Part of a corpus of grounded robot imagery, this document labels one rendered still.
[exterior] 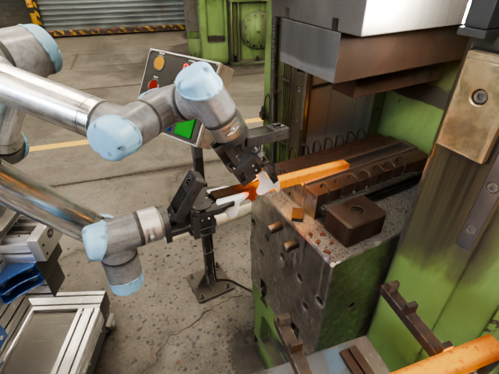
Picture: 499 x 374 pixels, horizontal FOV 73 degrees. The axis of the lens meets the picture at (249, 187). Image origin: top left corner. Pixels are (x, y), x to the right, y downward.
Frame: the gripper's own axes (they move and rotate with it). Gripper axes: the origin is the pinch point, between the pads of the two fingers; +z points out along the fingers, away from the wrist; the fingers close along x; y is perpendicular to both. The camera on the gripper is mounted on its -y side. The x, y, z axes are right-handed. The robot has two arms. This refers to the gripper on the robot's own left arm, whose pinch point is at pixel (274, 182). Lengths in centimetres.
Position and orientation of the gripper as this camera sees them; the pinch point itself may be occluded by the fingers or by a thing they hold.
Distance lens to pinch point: 84.4
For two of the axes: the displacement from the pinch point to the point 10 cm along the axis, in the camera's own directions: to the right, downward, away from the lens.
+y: -7.7, 6.3, -0.6
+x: 4.7, 5.1, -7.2
